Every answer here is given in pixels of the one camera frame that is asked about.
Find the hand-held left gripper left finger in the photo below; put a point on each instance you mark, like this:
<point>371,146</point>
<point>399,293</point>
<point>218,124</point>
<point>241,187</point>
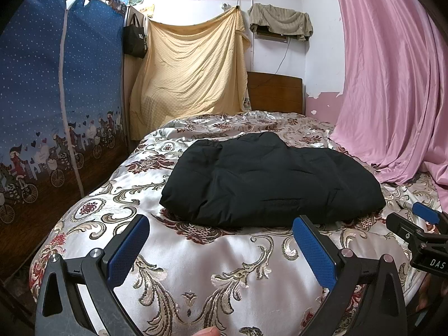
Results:
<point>127,252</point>

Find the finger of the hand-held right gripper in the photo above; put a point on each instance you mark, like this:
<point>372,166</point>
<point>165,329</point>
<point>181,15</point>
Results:
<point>406,229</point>
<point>427,212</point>

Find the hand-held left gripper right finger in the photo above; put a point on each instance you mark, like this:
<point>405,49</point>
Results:
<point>315,252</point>

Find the black jacket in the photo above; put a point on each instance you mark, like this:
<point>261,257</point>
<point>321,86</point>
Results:
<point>273,182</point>

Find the person's right hand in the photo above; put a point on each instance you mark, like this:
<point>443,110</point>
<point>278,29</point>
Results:
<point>425,294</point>

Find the person's left hand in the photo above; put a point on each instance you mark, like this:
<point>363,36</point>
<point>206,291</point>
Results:
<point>207,332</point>

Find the floral satin bedspread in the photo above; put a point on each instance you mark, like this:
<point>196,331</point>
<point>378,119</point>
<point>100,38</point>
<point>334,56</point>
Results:
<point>210,269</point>

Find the pink curtain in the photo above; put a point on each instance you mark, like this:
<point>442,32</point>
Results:
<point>392,77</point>

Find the wooden headboard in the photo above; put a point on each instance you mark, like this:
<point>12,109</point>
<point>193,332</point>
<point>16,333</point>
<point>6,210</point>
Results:
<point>273,92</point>

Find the beige wooden cabinet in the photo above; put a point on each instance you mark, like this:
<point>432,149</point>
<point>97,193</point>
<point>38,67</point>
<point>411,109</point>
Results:
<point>127,77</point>

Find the blue fabric wardrobe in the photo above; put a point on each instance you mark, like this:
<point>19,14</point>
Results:
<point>35,94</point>

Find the yellow hanging sheet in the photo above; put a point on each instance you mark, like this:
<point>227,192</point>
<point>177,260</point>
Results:
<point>189,70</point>

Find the black tote bag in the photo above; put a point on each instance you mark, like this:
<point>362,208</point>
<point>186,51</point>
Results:
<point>134,40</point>

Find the olive hanging cloth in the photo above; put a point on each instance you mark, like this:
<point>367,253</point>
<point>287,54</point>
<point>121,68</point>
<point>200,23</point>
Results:
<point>280,19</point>

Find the wall vent frame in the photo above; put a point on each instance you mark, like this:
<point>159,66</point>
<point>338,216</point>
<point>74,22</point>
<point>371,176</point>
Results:
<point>273,37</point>

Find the yellow wall poster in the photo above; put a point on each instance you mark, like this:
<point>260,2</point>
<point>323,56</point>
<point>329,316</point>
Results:
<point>147,9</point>

